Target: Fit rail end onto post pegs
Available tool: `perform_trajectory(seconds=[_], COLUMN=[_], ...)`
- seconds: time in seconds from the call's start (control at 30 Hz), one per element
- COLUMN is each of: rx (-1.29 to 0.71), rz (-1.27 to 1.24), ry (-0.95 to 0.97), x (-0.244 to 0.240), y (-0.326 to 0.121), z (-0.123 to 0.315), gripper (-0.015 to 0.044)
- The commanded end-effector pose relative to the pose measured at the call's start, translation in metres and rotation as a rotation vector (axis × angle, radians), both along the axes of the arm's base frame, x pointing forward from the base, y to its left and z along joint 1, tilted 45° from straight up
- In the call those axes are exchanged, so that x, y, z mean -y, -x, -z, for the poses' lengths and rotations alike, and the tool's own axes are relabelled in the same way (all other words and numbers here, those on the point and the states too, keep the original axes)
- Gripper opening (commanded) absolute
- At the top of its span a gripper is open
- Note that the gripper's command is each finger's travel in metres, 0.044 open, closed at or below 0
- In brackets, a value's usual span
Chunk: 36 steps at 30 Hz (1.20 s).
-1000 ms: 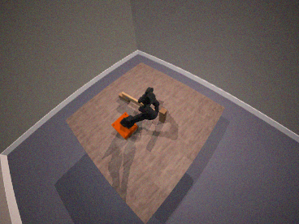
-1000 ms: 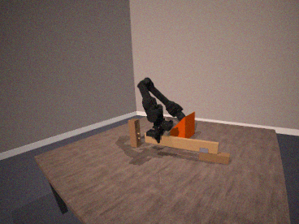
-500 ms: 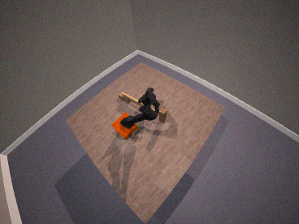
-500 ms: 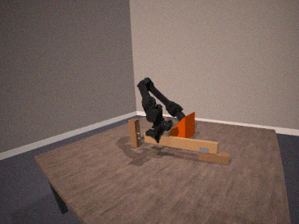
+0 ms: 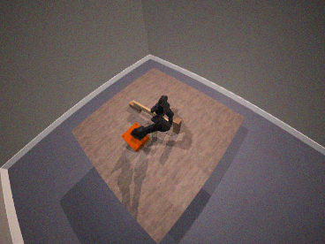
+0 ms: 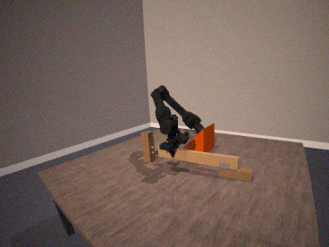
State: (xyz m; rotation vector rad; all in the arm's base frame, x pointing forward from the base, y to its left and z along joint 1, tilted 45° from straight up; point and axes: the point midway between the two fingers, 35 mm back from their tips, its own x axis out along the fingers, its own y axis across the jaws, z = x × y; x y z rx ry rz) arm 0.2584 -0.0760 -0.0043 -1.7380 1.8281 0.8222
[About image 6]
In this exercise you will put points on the long wooden plank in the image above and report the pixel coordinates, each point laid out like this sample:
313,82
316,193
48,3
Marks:
199,157

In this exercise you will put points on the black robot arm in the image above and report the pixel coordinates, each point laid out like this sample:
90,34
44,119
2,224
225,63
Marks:
169,124

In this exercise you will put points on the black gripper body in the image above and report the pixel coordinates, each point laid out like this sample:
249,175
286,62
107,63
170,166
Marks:
168,146

